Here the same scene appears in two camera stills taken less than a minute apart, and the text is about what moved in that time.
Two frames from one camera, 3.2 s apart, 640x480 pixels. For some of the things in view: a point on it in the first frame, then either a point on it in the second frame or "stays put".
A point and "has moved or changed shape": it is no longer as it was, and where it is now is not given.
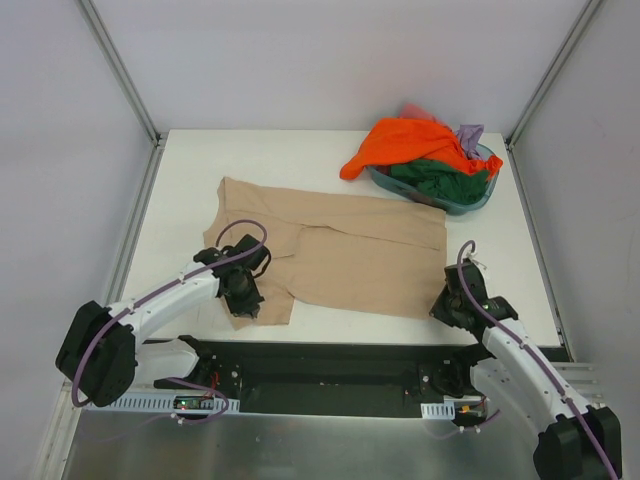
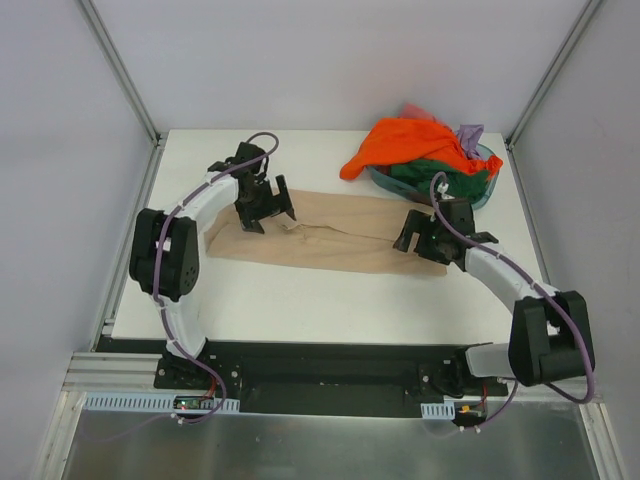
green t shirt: (442, 180) stays put
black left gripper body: (245, 304) → (267, 206)
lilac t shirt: (469, 136) stays put
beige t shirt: (333, 252) has moved or changed shape
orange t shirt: (388, 141) stays put
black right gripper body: (445, 310) → (420, 238)
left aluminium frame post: (159, 138) stays put
